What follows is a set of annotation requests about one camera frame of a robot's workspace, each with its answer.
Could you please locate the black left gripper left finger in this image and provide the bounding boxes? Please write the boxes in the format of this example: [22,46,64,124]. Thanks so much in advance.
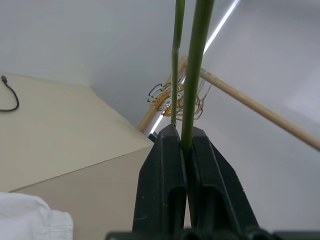
[131,123,189,231]

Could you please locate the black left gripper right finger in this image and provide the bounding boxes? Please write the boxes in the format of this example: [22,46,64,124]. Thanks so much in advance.
[185,126,261,231]

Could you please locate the green plant stems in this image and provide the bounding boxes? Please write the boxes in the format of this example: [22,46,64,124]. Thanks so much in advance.
[170,0,216,152]

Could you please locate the white shorts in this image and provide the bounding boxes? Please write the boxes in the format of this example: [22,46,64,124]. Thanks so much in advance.
[0,191,75,240]

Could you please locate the wooden rack pole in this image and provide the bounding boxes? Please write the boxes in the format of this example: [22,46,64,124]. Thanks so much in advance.
[136,56,189,134]

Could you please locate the wooden rack rod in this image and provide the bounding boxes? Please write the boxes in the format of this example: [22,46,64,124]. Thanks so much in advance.
[199,68,320,153]

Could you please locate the ceiling light strip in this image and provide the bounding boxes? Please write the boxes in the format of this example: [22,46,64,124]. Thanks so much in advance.
[149,0,240,137]

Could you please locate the orange wire hanger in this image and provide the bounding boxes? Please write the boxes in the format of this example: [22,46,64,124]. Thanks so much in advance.
[152,91,176,114]

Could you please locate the copper wire hanger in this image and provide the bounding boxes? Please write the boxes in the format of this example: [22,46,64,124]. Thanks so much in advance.
[174,84,213,121]

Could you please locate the black wire hanger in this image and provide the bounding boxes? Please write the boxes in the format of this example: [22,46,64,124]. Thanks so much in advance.
[146,83,165,104]

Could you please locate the black cable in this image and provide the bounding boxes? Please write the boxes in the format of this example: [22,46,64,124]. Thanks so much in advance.
[0,74,20,112]

